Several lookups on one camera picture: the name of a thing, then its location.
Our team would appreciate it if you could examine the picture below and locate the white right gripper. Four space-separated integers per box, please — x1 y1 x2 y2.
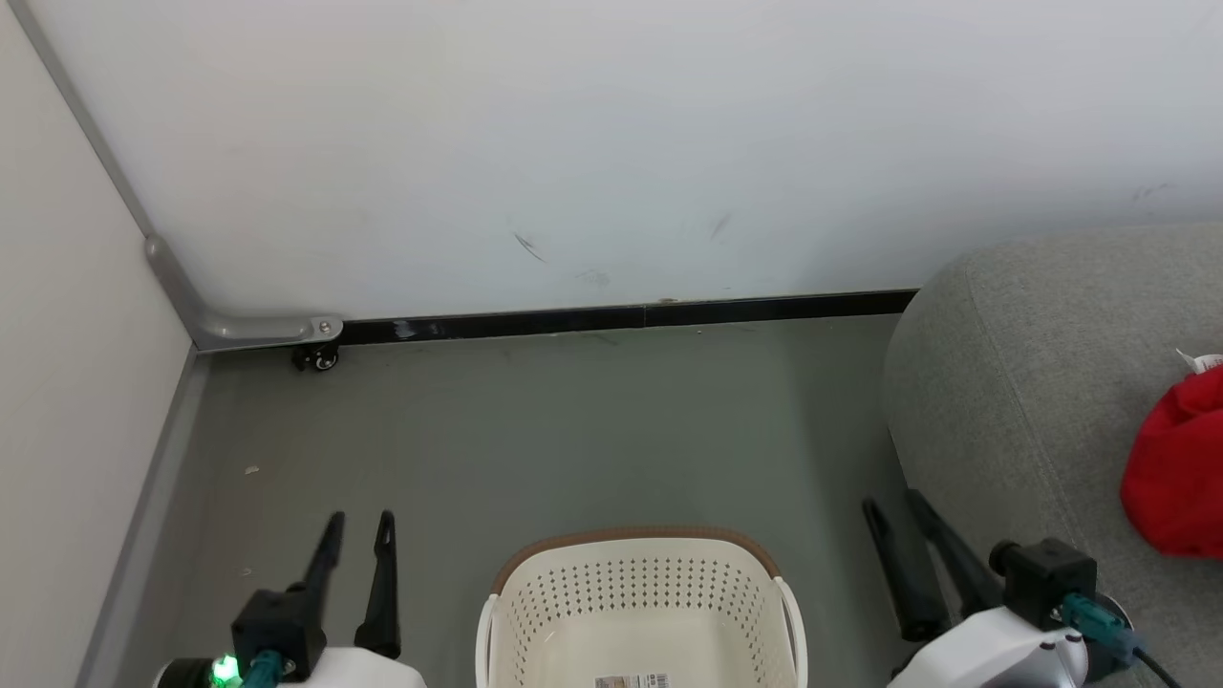
862 489 1091 688

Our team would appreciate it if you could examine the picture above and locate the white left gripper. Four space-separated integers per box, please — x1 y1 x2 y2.
287 510 429 688

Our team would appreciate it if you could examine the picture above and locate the plain red garment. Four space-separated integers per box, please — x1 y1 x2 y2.
1120 349 1223 559

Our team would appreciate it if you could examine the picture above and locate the grey fabric sofa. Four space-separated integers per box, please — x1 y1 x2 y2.
882 225 1223 688

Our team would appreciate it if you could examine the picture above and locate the white perforated laundry basket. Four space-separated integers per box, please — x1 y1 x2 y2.
475 526 809 688

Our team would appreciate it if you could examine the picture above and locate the black baseboard strip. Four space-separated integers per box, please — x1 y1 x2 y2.
340 290 920 345

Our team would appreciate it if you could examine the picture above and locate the teal left connector cable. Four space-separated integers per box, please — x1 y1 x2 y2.
239 650 288 688

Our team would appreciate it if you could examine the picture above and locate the teal connector cable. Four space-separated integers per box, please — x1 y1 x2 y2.
1061 592 1186 688
239 650 288 688

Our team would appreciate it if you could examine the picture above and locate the teal right connector cable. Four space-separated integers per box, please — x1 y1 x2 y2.
1061 592 1186 688

